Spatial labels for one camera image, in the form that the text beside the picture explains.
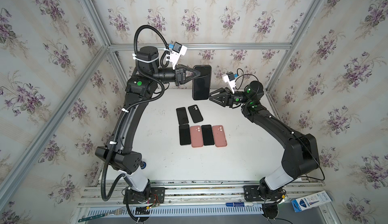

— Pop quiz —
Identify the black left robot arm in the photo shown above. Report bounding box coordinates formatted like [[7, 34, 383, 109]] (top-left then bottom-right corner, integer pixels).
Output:
[[95, 43, 200, 201]]

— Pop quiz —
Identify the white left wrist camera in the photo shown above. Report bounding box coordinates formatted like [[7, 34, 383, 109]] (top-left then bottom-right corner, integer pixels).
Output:
[[164, 42, 188, 70]]

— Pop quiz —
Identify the pink phone case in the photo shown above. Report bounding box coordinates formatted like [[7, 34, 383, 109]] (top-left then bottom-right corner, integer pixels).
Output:
[[190, 126, 204, 148], [212, 125, 227, 147]]

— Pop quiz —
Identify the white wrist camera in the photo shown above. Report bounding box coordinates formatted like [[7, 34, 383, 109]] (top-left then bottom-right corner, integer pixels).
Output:
[[164, 42, 188, 70], [222, 71, 236, 94]]

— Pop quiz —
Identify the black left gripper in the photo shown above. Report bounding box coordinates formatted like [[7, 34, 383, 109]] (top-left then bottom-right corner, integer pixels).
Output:
[[151, 63, 199, 88]]

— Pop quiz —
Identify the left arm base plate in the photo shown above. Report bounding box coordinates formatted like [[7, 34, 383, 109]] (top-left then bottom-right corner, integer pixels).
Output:
[[123, 187, 166, 205]]

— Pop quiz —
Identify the black phone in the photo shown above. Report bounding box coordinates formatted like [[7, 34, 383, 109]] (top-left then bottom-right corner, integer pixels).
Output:
[[176, 107, 189, 126], [179, 124, 191, 146], [192, 65, 212, 100]]

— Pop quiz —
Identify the green ruler strip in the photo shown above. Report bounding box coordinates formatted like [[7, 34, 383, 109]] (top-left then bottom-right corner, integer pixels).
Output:
[[77, 210, 121, 223]]

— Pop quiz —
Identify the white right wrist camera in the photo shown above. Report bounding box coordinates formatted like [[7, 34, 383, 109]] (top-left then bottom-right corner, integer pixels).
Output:
[[222, 71, 236, 94]]

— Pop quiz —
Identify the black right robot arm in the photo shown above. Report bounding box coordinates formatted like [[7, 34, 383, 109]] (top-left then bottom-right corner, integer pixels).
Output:
[[209, 80, 320, 193]]

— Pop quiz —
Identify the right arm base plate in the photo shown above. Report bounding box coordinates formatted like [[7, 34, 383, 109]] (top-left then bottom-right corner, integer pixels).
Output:
[[243, 184, 286, 202]]

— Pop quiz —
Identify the blue marker pen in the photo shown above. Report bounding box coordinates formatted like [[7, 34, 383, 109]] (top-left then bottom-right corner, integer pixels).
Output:
[[225, 202, 254, 207]]

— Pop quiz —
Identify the blue stapler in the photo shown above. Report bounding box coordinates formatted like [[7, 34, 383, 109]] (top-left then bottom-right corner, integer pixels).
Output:
[[140, 161, 147, 169]]

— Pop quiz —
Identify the blue white box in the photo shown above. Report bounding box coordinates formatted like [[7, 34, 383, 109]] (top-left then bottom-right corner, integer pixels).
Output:
[[291, 191, 332, 212]]

